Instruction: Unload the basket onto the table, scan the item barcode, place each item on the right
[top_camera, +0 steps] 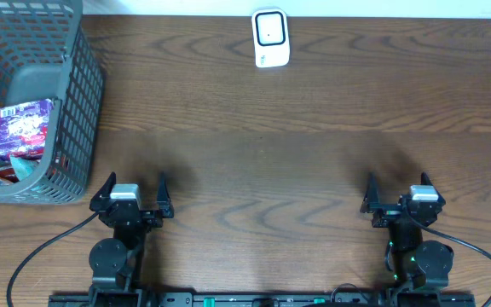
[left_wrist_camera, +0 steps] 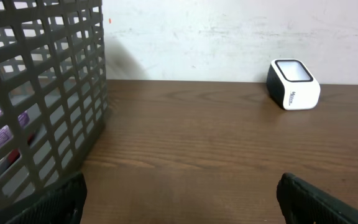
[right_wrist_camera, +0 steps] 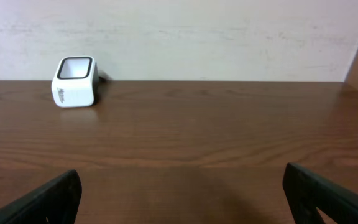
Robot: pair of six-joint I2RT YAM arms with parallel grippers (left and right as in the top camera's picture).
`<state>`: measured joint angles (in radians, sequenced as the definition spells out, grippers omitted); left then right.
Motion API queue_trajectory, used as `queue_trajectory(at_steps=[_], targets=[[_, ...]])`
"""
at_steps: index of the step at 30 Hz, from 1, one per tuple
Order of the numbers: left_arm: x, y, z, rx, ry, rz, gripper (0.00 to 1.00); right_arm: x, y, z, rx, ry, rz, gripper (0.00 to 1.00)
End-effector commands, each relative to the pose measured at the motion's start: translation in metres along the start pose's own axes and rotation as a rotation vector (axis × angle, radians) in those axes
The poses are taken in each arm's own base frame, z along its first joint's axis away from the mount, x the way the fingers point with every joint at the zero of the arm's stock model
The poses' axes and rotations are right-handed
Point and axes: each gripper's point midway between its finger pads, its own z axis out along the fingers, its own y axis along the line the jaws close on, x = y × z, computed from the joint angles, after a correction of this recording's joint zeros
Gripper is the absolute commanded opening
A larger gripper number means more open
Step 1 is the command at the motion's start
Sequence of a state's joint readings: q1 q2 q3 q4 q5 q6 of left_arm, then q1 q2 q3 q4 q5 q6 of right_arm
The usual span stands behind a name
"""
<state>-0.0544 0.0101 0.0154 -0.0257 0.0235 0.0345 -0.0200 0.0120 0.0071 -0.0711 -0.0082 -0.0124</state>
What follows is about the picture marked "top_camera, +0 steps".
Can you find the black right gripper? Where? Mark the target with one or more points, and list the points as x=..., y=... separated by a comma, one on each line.
x=372, y=204

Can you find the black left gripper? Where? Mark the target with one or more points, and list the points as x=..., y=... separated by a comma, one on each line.
x=134, y=213

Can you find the orange red snack bar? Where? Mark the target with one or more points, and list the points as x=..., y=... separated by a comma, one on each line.
x=7, y=175

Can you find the purple snack packet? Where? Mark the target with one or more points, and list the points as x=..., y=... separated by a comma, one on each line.
x=24, y=129

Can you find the teal snack wrapper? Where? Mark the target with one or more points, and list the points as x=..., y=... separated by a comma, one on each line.
x=24, y=166

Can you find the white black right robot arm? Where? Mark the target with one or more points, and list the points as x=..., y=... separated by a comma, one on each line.
x=421, y=267

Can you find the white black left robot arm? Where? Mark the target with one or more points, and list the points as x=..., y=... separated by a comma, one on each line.
x=116, y=262

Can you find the grey plastic mesh basket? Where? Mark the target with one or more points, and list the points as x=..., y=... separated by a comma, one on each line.
x=45, y=54

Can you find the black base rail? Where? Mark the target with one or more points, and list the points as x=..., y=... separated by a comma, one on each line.
x=216, y=300

